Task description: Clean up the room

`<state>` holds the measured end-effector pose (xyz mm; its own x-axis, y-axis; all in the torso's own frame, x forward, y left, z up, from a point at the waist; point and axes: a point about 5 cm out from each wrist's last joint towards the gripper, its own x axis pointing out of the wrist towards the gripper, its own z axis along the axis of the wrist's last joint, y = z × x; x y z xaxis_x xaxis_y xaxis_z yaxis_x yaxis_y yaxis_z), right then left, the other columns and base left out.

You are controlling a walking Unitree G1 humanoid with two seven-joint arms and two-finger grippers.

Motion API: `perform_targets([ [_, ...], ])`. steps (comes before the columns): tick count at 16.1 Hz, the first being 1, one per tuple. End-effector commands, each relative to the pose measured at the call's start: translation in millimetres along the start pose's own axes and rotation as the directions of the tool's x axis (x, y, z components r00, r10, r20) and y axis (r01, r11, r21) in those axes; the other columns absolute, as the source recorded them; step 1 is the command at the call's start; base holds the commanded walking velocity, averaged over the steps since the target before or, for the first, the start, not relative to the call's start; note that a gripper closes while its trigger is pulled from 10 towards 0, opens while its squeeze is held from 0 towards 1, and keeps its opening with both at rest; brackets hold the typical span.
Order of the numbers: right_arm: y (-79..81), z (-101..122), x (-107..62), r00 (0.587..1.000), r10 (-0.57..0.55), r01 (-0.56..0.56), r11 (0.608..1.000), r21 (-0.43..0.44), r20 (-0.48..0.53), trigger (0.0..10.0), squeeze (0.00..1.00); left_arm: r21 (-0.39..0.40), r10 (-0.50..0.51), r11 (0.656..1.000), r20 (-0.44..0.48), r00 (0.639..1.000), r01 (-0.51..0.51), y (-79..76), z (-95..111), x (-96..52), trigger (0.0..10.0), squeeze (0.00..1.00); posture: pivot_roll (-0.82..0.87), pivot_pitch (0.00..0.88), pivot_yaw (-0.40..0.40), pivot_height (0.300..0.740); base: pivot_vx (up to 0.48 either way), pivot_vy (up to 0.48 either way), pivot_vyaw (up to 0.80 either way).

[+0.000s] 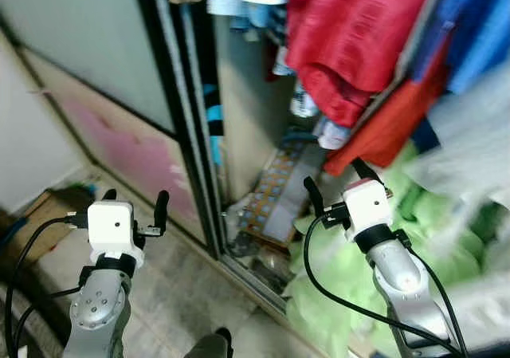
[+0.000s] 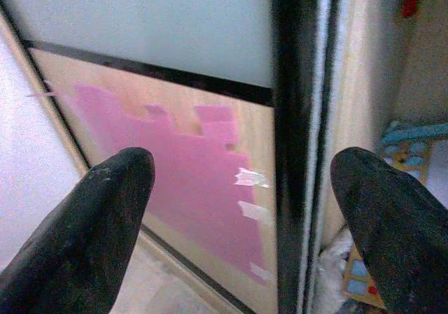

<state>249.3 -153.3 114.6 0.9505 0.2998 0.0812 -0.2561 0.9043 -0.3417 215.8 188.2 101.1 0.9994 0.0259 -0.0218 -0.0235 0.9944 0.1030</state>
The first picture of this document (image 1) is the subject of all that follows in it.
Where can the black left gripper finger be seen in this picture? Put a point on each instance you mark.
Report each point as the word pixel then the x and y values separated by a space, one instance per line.
pixel 110 195
pixel 162 208

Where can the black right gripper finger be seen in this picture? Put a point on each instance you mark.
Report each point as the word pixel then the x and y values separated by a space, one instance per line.
pixel 312 194
pixel 363 169

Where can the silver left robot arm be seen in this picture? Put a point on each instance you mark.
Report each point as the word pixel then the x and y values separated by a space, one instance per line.
pixel 96 314

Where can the orange blue patterned box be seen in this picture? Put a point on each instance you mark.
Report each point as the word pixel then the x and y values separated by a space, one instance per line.
pixel 275 198

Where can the orange hanging garment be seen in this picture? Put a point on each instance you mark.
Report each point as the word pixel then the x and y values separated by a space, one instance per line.
pixel 390 127

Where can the light green cloth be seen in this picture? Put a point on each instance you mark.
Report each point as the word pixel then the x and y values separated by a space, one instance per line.
pixel 335 270

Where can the pale white sheer cloth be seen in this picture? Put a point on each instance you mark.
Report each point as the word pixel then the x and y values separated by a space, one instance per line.
pixel 470 143

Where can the black garment blue stripes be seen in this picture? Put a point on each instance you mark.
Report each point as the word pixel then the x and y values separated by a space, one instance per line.
pixel 211 95

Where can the grey robot left leg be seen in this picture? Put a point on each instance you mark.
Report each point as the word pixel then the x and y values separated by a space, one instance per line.
pixel 209 348

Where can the red hanging garment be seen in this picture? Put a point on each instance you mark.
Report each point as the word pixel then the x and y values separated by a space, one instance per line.
pixel 351 31

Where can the frosted wardrobe sliding door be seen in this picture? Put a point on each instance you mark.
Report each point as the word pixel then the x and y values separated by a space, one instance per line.
pixel 80 39

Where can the white folded cloth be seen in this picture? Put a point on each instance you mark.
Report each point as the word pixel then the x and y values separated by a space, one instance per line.
pixel 478 314

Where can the blue hanging garment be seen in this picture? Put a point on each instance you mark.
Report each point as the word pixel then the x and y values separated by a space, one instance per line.
pixel 478 31

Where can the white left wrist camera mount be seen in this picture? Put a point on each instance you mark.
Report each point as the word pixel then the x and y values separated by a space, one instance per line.
pixel 111 226

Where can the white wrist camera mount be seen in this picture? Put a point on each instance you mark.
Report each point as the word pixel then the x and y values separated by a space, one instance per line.
pixel 111 226
pixel 366 206

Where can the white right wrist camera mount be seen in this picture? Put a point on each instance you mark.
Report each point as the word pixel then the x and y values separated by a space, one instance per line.
pixel 366 206

